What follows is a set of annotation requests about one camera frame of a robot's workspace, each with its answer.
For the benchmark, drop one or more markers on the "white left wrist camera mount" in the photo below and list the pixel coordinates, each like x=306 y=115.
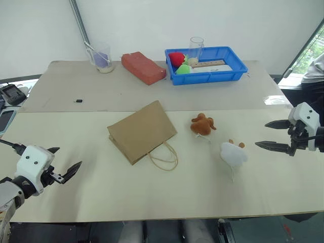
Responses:
x=33 y=162

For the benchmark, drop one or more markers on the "black handheld device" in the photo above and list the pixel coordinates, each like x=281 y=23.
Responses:
x=11 y=95

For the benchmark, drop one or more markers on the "grey metal conduit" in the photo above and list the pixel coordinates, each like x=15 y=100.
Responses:
x=79 y=20

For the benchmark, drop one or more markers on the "clear cup with purple scoop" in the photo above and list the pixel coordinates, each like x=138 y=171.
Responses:
x=102 y=59

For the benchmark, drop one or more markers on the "black window frame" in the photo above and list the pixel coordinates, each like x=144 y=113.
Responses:
x=307 y=40

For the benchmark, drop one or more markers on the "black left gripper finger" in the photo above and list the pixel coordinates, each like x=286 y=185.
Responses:
x=72 y=170
x=54 y=149

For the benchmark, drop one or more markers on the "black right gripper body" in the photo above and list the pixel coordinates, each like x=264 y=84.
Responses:
x=296 y=136

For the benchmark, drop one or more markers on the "white device with dark screen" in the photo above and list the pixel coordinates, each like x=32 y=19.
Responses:
x=6 y=120

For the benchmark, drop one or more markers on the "brown paper bag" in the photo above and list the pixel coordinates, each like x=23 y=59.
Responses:
x=141 y=127

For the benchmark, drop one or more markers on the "green plush toy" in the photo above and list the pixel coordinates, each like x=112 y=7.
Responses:
x=183 y=69

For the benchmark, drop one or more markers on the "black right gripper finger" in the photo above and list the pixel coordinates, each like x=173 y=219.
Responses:
x=272 y=146
x=277 y=124

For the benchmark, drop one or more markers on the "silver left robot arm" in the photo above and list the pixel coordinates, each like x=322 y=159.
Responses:
x=7 y=192

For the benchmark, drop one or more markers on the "white plush toy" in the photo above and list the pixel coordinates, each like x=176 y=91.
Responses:
x=233 y=154

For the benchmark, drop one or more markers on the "red plush strawberry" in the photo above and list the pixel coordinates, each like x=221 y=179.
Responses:
x=176 y=58

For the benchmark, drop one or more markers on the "wooden ruler block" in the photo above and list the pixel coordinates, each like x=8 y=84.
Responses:
x=212 y=63

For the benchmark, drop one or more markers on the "black bracket under table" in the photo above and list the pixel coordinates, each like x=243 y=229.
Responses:
x=226 y=231

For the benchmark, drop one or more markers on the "clear glass beaker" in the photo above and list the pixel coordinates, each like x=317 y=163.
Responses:
x=196 y=49

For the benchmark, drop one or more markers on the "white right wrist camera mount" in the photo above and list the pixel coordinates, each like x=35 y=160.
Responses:
x=305 y=114

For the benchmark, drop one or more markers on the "white flat box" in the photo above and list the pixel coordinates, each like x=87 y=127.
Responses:
x=215 y=69

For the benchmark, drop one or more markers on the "blue plastic bin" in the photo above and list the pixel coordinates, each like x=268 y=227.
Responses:
x=210 y=77

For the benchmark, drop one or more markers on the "person in grey shirt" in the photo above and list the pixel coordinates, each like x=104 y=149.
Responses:
x=314 y=73

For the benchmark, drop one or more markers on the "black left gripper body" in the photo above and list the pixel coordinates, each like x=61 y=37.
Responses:
x=48 y=177

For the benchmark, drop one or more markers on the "brown plush toy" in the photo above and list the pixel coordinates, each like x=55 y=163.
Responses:
x=202 y=125

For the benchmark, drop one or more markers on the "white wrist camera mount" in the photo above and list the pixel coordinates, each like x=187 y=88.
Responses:
x=33 y=162
x=305 y=114

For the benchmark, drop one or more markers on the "red brick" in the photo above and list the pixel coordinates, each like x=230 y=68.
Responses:
x=141 y=67

